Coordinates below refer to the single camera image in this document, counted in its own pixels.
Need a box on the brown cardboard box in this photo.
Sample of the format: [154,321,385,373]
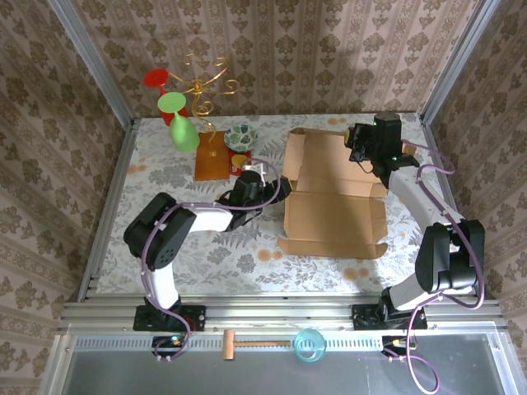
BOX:
[277,127,389,260]

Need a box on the red snack packet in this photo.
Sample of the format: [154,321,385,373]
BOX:
[228,150,253,177]

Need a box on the brown wooden base board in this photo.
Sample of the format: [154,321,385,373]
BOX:
[194,130,230,182]

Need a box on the leaf pattern ceramic bowl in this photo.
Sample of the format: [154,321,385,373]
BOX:
[224,124,259,152]

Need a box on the green plastic wine glass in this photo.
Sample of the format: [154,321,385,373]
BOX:
[157,91,201,153]

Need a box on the floral table cover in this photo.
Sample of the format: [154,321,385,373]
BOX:
[96,113,474,295]

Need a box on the red plastic wine glass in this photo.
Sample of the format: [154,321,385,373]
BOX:
[143,68,189,127]

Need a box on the blue glass cup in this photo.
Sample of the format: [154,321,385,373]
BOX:
[293,328,327,365]

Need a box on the wooden mallet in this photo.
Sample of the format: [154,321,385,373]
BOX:
[222,329,291,361]

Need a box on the grey metal shelf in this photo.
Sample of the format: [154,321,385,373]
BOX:
[39,332,527,395]

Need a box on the aluminium side rail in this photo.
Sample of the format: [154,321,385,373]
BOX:
[77,118,138,304]
[418,114,487,300]

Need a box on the aluminium frame post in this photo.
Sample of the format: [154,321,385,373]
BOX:
[419,0,501,124]
[47,0,135,127]

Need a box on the gold wire glass rack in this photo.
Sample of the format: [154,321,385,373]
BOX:
[169,53,240,157]

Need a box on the aluminium front rail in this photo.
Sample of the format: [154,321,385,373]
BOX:
[57,294,510,333]

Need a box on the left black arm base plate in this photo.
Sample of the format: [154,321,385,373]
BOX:
[133,304,207,332]

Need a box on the slotted grey cable duct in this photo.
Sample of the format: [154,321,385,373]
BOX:
[68,336,499,351]

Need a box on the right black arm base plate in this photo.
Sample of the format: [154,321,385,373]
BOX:
[352,303,428,330]

